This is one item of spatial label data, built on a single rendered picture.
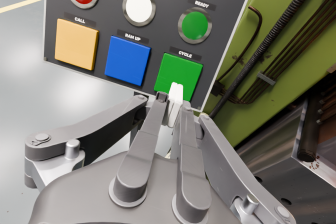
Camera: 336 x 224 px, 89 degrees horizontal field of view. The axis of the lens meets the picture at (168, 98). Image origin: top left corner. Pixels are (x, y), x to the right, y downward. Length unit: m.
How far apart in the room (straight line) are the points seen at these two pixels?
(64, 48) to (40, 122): 1.19
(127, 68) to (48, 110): 1.28
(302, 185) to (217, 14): 0.44
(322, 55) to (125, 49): 0.46
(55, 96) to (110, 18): 1.35
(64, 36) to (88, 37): 0.05
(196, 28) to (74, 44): 0.22
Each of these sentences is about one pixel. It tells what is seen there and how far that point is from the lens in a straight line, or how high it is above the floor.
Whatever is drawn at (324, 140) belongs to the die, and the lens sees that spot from 0.52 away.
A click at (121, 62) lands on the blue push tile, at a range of 0.34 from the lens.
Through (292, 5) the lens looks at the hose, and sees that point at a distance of 0.51.
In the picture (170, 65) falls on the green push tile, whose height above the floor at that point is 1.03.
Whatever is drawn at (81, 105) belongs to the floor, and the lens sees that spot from 1.54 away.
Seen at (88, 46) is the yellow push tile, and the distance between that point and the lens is 0.36.
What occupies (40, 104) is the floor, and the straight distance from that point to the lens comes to 1.63.
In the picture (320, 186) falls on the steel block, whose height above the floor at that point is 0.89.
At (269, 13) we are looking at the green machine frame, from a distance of 0.54.
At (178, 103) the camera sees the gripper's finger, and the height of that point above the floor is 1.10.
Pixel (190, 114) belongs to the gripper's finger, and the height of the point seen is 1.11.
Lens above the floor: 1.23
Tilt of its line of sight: 50 degrees down
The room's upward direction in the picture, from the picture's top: 19 degrees clockwise
